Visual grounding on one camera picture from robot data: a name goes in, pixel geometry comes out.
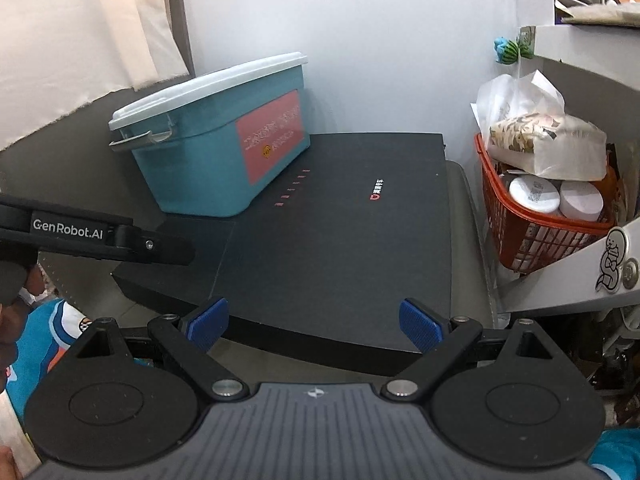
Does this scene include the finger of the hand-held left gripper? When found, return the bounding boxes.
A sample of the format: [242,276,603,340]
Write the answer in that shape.
[112,226,196,267]

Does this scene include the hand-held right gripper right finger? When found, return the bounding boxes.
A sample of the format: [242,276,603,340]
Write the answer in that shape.
[382,298,558,401]

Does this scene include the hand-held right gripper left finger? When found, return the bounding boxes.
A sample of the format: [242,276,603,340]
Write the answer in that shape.
[75,296,251,401]

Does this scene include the teal plastic storage bin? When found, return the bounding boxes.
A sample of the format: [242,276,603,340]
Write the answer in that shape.
[109,62,312,218]

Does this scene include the white plastic bin lid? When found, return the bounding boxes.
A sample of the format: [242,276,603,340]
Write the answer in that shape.
[108,51,308,133]

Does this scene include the person's left hand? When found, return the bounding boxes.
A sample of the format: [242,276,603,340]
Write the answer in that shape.
[0,264,47,391]

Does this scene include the large flat black box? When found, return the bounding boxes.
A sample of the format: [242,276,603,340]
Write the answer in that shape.
[111,132,453,376]

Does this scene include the blue printed clothing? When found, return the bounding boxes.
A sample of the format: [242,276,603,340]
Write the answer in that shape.
[0,300,640,480]

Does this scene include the red plastic basket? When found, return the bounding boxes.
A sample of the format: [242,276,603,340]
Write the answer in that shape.
[472,132,616,273]

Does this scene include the white cabinet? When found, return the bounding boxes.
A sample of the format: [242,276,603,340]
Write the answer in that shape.
[500,25,640,318]

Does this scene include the white round jar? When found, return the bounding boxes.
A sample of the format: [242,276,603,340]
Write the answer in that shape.
[559,180,605,223]
[508,176,561,216]

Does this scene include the cream curtain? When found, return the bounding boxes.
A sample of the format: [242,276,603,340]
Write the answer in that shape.
[0,0,193,151]

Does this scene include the cartoon sticker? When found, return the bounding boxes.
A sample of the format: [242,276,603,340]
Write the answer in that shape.
[595,226,628,292]

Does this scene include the orange packet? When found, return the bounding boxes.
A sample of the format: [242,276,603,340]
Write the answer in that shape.
[602,145,626,221]

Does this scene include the white plastic bag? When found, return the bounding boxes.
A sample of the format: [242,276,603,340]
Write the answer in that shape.
[470,71,566,151]

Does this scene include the brown cardboard sheet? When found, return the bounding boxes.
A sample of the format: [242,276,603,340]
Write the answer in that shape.
[560,2,640,26]

